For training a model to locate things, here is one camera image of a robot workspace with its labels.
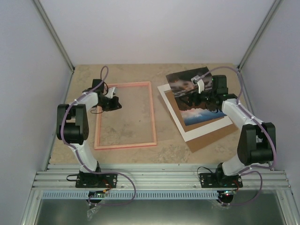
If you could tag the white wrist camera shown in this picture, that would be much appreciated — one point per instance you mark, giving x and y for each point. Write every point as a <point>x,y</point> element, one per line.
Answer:
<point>111,92</point>
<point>198,81</point>

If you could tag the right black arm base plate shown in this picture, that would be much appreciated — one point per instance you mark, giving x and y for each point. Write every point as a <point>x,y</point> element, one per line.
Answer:
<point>212,180</point>

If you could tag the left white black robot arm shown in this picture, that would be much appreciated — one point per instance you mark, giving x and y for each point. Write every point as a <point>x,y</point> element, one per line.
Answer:
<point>72,126</point>

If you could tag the sunset landscape photo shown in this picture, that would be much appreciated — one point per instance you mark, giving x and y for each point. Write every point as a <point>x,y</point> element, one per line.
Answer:
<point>180,84</point>

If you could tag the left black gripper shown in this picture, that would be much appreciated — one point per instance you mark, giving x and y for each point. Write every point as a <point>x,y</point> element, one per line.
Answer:
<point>115,105</point>

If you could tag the clear plastic frame sheet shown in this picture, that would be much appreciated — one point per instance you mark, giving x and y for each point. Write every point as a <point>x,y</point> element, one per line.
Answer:
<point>131,123</point>

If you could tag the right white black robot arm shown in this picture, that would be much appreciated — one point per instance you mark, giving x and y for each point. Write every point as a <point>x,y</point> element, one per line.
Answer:
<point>257,142</point>

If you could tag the grey slotted cable duct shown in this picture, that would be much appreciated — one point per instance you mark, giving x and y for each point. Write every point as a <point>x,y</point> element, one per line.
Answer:
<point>127,195</point>

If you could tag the aluminium rail bed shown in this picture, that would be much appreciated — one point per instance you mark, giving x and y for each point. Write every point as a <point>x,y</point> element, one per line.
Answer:
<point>156,177</point>

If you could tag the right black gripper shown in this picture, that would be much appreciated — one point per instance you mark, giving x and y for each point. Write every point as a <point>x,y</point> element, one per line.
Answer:
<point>191,95</point>

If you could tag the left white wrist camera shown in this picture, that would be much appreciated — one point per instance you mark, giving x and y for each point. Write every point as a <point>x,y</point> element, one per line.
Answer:
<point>111,92</point>

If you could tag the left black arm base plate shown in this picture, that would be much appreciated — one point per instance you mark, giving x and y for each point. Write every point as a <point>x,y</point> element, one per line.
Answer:
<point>90,180</point>

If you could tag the crumpled clear plastic wrap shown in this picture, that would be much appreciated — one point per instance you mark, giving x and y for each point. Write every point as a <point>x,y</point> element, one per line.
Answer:
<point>91,212</point>

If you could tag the brown cardboard backing board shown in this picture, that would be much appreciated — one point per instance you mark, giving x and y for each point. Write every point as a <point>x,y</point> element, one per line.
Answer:
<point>202,141</point>

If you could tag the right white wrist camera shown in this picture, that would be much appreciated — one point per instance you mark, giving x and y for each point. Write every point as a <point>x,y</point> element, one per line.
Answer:
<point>198,81</point>

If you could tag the left aluminium corner post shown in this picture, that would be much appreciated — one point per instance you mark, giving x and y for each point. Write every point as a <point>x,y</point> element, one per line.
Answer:
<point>46,20</point>

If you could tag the white mat board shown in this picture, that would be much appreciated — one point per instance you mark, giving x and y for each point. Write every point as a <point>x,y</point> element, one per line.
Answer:
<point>197,132</point>

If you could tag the right aluminium corner post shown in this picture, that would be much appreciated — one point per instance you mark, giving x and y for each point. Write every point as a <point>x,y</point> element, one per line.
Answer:
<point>260,32</point>

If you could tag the aluminium corner post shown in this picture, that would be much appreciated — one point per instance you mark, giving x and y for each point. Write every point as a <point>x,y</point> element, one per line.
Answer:
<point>260,32</point>
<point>46,20</point>

